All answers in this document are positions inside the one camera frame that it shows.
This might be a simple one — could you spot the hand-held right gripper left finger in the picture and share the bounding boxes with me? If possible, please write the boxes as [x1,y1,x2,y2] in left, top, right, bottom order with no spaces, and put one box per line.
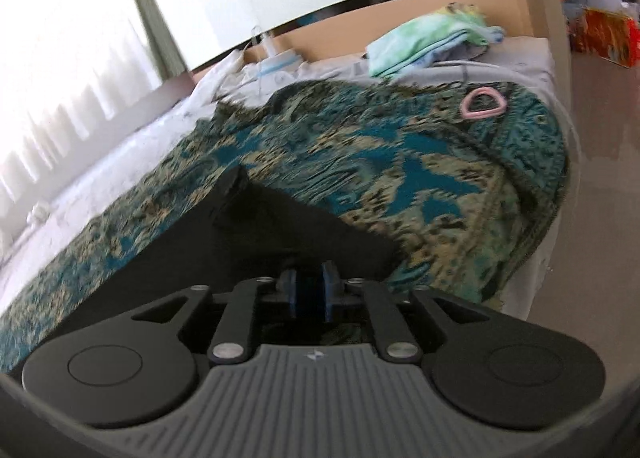
[125,269,302,365]

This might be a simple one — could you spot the teal patterned blanket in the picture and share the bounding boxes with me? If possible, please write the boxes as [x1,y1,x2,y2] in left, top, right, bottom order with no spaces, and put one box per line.
[0,79,571,374]

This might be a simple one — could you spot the white sheer curtain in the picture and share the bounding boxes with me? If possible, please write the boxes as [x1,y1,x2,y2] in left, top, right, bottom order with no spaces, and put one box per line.
[0,0,166,239]

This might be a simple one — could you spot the pink plastic ring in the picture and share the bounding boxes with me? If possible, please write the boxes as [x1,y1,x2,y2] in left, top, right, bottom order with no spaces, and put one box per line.
[461,87,508,120]

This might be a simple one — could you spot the crumpled white cloth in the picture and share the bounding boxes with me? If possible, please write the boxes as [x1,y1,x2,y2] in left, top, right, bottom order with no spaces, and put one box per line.
[192,49,251,106]

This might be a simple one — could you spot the tan wooden bed board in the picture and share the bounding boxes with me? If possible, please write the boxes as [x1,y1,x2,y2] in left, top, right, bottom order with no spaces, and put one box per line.
[242,0,533,66]

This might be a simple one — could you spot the green curtain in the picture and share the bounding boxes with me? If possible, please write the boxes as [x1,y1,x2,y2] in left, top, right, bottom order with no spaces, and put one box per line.
[122,0,192,85]

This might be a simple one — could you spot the red printed box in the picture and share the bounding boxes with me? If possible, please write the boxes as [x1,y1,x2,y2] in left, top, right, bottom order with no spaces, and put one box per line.
[569,7,640,70]

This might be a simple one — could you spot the black pants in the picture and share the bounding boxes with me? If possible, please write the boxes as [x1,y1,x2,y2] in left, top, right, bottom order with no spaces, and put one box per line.
[20,165,403,369]

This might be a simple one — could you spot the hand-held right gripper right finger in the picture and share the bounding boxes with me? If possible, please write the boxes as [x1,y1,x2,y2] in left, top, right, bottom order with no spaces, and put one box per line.
[320,261,501,362]

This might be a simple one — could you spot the green tie-dye folded cloth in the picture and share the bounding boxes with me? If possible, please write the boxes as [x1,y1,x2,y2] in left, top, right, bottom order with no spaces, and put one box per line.
[366,2,506,79]

